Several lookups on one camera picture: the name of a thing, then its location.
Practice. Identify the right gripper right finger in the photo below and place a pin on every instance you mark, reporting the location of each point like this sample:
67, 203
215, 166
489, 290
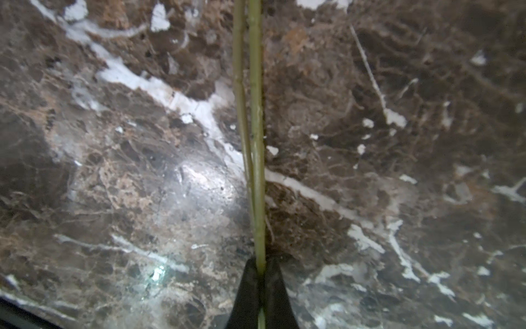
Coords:
277, 307

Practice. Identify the pink rose bouquet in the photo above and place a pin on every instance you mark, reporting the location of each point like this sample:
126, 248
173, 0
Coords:
248, 18

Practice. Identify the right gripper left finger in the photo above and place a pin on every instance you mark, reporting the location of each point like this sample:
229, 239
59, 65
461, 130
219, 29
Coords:
246, 308

